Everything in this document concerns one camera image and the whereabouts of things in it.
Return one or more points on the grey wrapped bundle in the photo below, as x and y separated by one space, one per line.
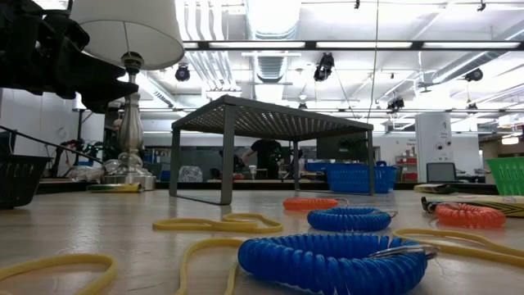
190 174

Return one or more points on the clear plastic wrapping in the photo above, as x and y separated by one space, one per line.
88 172

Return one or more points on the blue coil wristband keyring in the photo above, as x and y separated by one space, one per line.
327 262
348 220

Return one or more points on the green plastic basket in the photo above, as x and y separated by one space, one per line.
509 176

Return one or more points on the black plastic basket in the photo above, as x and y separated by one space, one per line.
20 180

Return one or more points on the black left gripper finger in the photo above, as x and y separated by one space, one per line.
104 94
82 65

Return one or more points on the black monitor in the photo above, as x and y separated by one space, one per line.
341 149

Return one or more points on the person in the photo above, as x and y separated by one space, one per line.
266 157
116 139

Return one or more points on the silver table lamp white shade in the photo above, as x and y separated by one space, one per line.
131 33

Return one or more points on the grey perforated metal desk riser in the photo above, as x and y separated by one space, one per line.
262 119

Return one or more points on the grey monitor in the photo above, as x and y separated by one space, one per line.
441 172

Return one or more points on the red storage shelf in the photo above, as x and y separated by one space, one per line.
406 168

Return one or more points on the orange coil wristband keyring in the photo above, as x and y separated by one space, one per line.
471 216
309 204

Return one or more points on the black overhead camera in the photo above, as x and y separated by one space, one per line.
323 67

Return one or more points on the blue plastic basket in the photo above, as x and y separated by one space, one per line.
356 178

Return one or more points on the yellow rubber band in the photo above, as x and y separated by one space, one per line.
82 258
196 224
213 243
399 233

